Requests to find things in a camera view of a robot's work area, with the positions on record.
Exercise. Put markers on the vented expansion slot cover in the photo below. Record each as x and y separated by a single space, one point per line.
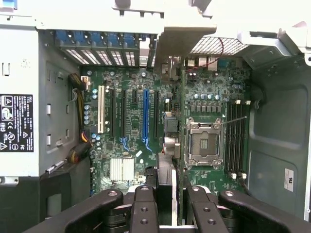
102 53
69 49
116 54
131 54
86 52

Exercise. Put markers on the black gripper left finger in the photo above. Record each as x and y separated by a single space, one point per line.
144 213

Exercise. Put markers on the thin metal locking lever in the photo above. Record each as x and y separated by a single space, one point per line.
234 120

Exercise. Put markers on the black-and-white rating label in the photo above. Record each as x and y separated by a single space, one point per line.
15 121

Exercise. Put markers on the white finned chipset heatsink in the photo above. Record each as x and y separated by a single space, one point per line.
122 169

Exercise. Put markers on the silver CPU socket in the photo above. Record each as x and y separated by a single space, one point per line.
204 143

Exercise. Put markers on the grey metal PC case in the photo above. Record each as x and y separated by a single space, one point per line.
279 116

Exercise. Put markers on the green motherboard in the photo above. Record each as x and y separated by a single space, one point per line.
136 114

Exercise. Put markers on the white sticker on case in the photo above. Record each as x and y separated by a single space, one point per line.
288 179

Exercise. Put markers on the blue expansion slot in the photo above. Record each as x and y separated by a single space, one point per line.
146 114

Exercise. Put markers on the grey power supply unit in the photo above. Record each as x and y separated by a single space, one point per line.
17 60

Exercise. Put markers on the white expansion slot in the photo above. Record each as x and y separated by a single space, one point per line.
100 109

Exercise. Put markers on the short black expansion slot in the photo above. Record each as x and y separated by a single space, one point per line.
134 96

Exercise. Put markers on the long black expansion slot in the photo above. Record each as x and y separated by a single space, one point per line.
156 114
113 111
123 111

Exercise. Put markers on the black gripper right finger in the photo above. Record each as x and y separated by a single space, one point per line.
206 216

